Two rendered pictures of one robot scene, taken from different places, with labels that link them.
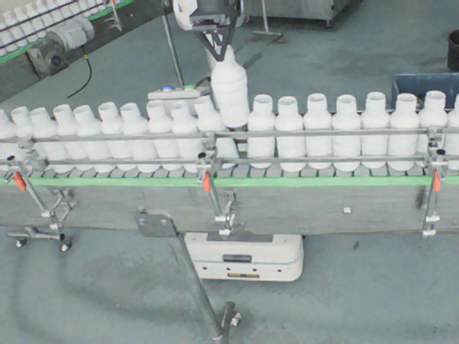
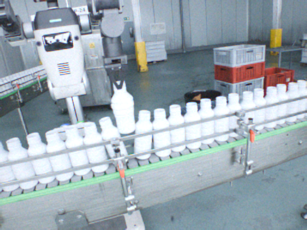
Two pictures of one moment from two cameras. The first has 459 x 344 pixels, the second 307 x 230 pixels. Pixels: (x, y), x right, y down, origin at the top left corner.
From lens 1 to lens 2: 0.31 m
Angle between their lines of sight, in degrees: 25
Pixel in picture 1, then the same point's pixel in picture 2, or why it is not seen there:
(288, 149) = (163, 141)
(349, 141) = (197, 128)
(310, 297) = not seen: outside the picture
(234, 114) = (129, 123)
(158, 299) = not seen: outside the picture
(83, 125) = (15, 152)
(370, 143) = (207, 127)
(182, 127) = (94, 139)
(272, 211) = (155, 187)
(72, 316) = not seen: outside the picture
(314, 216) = (181, 183)
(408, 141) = (226, 121)
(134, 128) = (57, 146)
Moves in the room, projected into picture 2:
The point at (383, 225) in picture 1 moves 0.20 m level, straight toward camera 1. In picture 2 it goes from (219, 178) to (244, 216)
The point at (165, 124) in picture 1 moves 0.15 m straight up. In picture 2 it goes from (80, 140) to (68, 94)
